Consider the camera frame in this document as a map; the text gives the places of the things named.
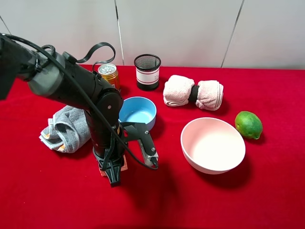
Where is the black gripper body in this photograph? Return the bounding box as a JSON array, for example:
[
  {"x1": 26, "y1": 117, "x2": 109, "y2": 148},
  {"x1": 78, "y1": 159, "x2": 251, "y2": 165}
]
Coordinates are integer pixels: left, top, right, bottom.
[{"x1": 89, "y1": 120, "x2": 124, "y2": 165}]

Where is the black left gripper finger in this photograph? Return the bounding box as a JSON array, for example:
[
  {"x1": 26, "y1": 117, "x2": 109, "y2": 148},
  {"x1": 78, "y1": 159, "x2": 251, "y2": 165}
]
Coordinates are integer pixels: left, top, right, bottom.
[{"x1": 101, "y1": 161, "x2": 123, "y2": 187}]

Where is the pink wafer block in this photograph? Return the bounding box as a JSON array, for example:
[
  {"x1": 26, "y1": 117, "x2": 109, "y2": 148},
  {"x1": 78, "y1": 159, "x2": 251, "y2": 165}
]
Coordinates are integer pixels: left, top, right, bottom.
[{"x1": 100, "y1": 155, "x2": 128, "y2": 177}]

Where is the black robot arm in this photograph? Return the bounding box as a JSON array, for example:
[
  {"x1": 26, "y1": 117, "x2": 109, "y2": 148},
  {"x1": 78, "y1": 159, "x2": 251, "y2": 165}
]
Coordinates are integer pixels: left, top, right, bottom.
[{"x1": 0, "y1": 34, "x2": 124, "y2": 187}]

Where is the grey folded towel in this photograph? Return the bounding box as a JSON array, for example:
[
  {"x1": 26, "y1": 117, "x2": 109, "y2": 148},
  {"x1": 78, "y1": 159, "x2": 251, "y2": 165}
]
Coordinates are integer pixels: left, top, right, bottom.
[{"x1": 39, "y1": 105, "x2": 91, "y2": 153}]

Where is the blue bowl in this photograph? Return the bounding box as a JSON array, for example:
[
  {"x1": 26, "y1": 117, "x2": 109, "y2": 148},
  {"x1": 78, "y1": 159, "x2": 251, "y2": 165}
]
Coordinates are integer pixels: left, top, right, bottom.
[{"x1": 119, "y1": 96, "x2": 157, "y2": 131}]

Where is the gold drink can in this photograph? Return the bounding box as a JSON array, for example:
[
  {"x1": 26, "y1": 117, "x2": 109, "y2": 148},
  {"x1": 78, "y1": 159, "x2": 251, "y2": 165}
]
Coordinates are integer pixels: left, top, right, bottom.
[{"x1": 98, "y1": 63, "x2": 121, "y2": 91}]

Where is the black mesh pen holder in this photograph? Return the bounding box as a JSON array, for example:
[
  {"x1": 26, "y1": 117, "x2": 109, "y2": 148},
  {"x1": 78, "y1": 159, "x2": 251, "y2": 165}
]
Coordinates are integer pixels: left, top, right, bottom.
[{"x1": 134, "y1": 54, "x2": 161, "y2": 91}]

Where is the rolled pink towel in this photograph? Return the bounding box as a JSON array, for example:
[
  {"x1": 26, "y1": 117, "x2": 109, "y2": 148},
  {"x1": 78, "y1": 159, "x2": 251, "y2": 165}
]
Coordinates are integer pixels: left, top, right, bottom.
[{"x1": 163, "y1": 75, "x2": 224, "y2": 111}]

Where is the black band on towel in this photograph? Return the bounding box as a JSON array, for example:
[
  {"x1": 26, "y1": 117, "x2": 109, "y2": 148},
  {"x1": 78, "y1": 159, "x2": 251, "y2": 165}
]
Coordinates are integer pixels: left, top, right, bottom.
[{"x1": 188, "y1": 85, "x2": 199, "y2": 103}]

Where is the pink bowl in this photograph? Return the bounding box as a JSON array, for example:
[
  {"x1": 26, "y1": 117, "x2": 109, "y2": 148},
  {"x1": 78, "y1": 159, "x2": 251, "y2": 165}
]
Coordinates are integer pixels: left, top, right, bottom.
[{"x1": 180, "y1": 117, "x2": 245, "y2": 175}]

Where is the red tablecloth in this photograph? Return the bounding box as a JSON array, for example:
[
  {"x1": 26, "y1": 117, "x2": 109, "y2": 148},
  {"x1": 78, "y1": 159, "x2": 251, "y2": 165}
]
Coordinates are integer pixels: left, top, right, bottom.
[{"x1": 0, "y1": 66, "x2": 305, "y2": 229}]

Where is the green lime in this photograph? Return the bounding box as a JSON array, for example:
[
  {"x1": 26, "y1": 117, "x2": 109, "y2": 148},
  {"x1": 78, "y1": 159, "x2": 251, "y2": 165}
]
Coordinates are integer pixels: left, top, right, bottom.
[{"x1": 234, "y1": 111, "x2": 263, "y2": 140}]

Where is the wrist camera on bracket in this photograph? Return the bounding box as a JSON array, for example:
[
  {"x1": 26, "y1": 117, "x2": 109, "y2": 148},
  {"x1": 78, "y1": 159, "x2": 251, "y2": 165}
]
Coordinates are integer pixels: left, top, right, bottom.
[{"x1": 121, "y1": 122, "x2": 159, "y2": 169}]

